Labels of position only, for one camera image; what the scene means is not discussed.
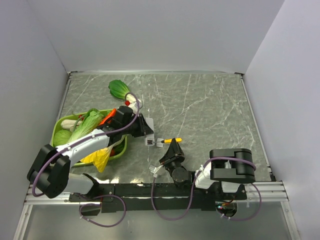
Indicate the round green cabbage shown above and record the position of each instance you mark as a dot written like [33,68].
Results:
[61,137]

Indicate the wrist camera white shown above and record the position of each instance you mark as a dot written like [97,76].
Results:
[156,170]
[134,105]

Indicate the green lettuce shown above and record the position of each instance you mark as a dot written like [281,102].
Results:
[91,120]

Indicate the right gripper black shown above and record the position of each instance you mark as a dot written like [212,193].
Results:
[174,153]

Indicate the orange carrot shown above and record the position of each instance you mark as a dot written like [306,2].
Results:
[108,118]

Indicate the white remote control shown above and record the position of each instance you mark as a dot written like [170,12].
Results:
[149,138]

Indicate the green bok choy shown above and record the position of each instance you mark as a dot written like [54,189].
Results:
[119,90]

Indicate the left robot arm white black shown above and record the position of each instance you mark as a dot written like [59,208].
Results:
[50,172]

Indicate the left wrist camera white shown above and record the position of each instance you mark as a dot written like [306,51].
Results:
[134,105]

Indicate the green plastic basket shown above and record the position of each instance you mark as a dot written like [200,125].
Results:
[119,148]

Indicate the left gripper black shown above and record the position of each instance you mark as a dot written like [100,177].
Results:
[143,126]

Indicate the yellow handled screwdriver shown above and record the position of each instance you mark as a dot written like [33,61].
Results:
[168,141]

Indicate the red tomato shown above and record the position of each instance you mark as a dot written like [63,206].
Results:
[113,152]

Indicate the white radish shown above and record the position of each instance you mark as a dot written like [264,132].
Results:
[68,124]

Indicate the white battery cover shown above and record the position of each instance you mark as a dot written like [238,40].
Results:
[159,143]

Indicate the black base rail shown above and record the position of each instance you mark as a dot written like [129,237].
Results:
[166,196]

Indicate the napa cabbage yellow white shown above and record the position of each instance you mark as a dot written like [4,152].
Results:
[98,158]

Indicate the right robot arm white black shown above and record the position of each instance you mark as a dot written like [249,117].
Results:
[226,168]

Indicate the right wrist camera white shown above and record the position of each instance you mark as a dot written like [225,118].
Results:
[156,170]

